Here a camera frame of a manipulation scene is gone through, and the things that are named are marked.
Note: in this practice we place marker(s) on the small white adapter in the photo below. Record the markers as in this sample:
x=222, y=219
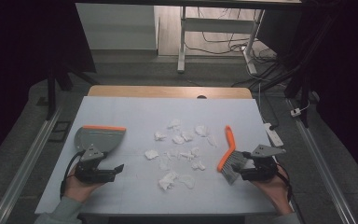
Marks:
x=295, y=112

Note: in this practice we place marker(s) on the white power strip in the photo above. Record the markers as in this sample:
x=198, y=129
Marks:
x=273, y=136

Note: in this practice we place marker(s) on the white paper scraps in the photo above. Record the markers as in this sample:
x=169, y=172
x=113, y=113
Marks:
x=167, y=181

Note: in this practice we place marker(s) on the wooden table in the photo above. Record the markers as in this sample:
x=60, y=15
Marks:
x=167, y=91

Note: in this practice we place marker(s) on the white desk frame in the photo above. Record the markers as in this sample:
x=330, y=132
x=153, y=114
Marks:
x=214, y=25

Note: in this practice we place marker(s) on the aluminium floor rail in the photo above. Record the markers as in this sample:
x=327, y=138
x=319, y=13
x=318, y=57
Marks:
x=320, y=161
x=28, y=158

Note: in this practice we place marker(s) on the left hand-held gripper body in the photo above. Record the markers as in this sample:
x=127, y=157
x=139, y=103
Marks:
x=90, y=174

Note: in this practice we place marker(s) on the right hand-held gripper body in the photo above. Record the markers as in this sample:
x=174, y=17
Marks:
x=261, y=169

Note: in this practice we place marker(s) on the white table cover sheet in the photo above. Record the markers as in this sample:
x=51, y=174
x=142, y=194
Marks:
x=136, y=109

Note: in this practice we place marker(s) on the grey dustpan with orange edge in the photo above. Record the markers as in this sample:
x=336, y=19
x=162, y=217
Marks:
x=105, y=140

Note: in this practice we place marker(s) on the person's left hand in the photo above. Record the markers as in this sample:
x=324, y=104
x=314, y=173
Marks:
x=77, y=189

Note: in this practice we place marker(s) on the person's right hand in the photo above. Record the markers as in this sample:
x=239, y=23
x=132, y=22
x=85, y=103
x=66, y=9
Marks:
x=276, y=193

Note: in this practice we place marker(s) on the black tripod stand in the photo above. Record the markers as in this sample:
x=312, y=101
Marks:
x=51, y=93

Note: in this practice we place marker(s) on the white cabinet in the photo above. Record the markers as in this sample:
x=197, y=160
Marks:
x=118, y=28

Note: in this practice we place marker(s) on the dark curtain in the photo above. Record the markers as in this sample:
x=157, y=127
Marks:
x=348, y=62
x=18, y=62

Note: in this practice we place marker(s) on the orange brush with grey bristles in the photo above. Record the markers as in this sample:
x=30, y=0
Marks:
x=230, y=140

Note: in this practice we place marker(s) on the black floor frame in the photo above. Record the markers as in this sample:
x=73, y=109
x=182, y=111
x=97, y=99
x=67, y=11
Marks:
x=53, y=137

